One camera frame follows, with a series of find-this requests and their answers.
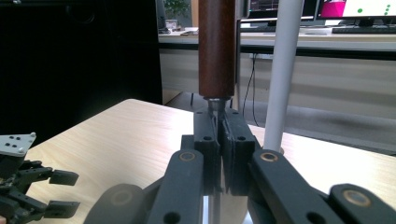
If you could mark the green potted plant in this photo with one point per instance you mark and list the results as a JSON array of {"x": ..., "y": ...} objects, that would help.
[{"x": 176, "y": 7}]

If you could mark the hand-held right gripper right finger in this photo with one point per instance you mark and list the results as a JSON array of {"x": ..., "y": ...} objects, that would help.
[{"x": 238, "y": 155}]

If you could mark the dark computer monitor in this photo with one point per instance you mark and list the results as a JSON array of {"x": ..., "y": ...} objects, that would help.
[{"x": 264, "y": 7}]

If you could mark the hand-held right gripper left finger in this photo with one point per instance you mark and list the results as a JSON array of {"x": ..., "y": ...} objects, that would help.
[{"x": 208, "y": 149}]

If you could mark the bright computer monitor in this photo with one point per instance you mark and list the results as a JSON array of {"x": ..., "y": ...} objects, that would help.
[{"x": 358, "y": 7}]

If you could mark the black keyboard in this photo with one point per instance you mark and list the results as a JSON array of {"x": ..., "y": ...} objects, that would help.
[{"x": 364, "y": 30}]

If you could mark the beige office desk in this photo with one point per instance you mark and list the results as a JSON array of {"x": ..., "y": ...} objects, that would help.
[{"x": 342, "y": 71}]

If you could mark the white rack stand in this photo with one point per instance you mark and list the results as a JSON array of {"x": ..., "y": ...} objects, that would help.
[{"x": 283, "y": 77}]

